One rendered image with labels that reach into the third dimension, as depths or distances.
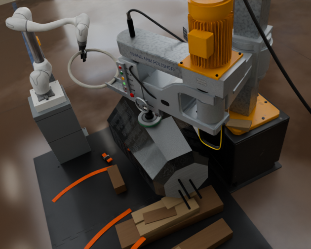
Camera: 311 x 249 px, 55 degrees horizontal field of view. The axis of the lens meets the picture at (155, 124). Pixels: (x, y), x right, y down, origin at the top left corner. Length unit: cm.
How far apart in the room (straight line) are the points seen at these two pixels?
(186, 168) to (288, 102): 213
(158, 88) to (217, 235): 143
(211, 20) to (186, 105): 78
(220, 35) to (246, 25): 68
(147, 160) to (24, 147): 211
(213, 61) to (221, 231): 166
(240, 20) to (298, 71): 256
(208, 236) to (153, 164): 82
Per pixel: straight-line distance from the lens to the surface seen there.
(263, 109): 292
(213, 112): 201
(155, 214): 284
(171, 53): 199
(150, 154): 260
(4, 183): 404
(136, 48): 211
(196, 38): 161
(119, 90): 271
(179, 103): 214
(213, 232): 288
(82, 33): 288
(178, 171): 246
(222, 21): 163
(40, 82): 324
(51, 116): 333
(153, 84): 224
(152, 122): 267
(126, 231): 295
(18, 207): 372
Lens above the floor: 275
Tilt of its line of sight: 45 degrees down
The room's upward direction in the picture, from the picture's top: 11 degrees counter-clockwise
